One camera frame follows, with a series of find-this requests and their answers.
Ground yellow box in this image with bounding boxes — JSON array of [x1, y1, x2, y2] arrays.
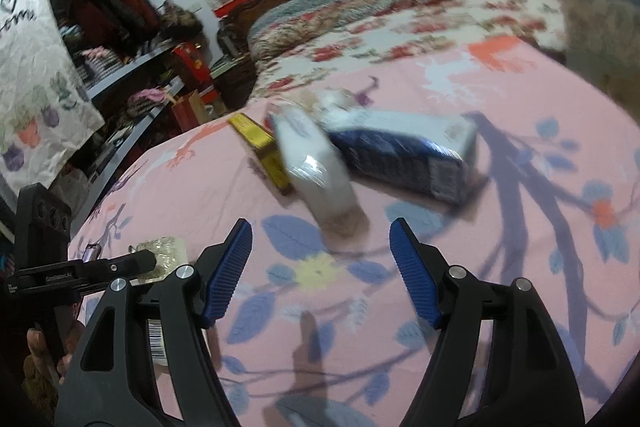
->
[[227, 113, 296, 196]]

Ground person's left hand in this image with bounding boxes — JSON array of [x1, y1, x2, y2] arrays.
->
[[22, 317, 86, 388]]

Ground white tissue packet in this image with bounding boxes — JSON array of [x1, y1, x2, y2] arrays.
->
[[270, 107, 368, 238]]

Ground white tissue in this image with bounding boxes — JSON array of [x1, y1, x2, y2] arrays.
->
[[300, 89, 373, 122]]

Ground dark red clothes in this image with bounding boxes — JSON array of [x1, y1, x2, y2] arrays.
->
[[67, 0, 161, 52]]

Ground white barcode wrapper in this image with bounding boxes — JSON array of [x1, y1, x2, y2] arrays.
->
[[145, 317, 173, 365]]

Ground metal shelf rack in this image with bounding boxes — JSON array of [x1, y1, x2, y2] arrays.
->
[[45, 0, 211, 218]]

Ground white printed cloth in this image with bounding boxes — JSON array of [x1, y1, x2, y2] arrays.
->
[[0, 0, 106, 190]]

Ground red gift box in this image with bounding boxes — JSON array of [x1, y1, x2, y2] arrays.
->
[[172, 41, 211, 92]]

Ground clear storage box blue handle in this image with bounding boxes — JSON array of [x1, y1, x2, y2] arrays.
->
[[542, 0, 640, 108]]

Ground brown patterned bag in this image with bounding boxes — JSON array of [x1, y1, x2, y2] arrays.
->
[[157, 2, 203, 40]]

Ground blue white carton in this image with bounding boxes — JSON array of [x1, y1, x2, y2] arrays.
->
[[325, 109, 478, 206]]

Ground pink knit cloth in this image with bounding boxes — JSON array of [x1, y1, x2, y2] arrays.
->
[[127, 87, 168, 115]]

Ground floral quilt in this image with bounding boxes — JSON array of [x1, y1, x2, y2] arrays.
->
[[247, 0, 456, 62]]

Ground clear plastic wrapper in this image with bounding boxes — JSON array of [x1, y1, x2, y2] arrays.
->
[[131, 235, 190, 282]]

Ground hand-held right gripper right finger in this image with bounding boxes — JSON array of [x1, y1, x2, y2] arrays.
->
[[389, 217, 586, 427]]

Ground pink floral bedsheet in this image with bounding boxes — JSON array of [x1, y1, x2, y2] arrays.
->
[[67, 34, 640, 427]]

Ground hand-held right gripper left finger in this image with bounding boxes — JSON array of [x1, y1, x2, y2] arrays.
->
[[54, 218, 253, 427]]

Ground white red floral bedsheet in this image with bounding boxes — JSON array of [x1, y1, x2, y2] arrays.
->
[[247, 0, 568, 108]]

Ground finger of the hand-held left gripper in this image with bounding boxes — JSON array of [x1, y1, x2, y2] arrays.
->
[[111, 250, 157, 280]]

